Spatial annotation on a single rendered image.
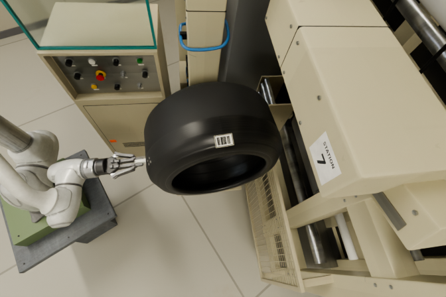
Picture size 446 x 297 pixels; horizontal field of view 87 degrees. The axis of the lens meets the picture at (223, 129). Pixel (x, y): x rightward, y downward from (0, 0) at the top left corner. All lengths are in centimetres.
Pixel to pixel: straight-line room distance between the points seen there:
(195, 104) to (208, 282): 159
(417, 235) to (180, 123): 65
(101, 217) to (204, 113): 101
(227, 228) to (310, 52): 179
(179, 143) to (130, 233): 151
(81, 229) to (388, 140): 150
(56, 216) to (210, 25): 93
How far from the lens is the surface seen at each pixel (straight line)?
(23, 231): 164
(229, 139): 76
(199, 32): 90
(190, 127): 78
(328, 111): 51
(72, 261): 233
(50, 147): 150
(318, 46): 61
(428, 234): 59
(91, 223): 161
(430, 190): 62
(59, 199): 116
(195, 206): 217
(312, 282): 125
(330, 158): 51
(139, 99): 159
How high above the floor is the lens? 213
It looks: 60 degrees down
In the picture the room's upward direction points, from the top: 12 degrees clockwise
